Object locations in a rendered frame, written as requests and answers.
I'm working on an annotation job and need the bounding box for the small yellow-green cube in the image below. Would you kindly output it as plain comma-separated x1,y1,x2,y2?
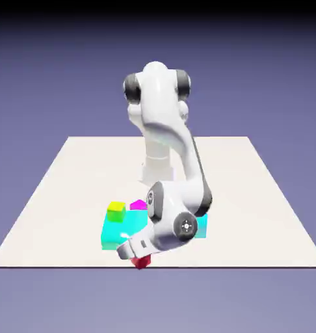
107,201,127,223

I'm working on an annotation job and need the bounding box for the small magenta cube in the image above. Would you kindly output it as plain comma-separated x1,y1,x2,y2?
129,199,148,211

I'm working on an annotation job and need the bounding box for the small red cube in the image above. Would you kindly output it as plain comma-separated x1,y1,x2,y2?
129,254,151,271

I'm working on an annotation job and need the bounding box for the large cyan box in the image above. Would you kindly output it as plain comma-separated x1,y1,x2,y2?
101,209,209,251

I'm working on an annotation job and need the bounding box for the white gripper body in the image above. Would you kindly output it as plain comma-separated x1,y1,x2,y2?
116,235,155,261

